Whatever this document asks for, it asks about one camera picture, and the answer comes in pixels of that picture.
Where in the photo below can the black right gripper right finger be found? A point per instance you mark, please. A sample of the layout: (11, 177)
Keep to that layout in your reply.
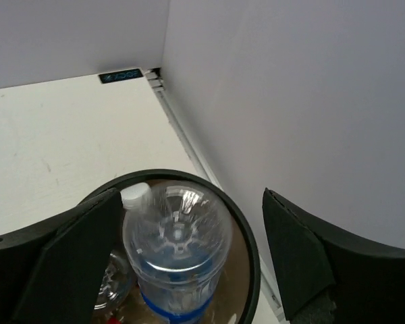
(326, 274)

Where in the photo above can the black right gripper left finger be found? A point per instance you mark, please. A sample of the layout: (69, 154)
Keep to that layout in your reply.
(51, 271)

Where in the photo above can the clear bottle white cap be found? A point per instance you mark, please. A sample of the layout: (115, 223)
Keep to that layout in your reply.
(119, 278)

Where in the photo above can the clear bottle light blue label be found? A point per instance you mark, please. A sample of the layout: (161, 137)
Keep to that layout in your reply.
(135, 196)

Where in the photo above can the clear bottle dark blue label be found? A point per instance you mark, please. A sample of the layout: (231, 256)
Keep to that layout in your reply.
(177, 244)

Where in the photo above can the brown cylindrical bin black rim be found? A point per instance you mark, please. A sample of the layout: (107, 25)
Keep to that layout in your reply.
(240, 283)

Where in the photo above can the right blue logo sticker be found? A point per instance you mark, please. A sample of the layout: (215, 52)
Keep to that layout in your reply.
(118, 76)

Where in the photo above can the aluminium right side rail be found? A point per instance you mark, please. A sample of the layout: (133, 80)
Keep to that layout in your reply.
(269, 307)

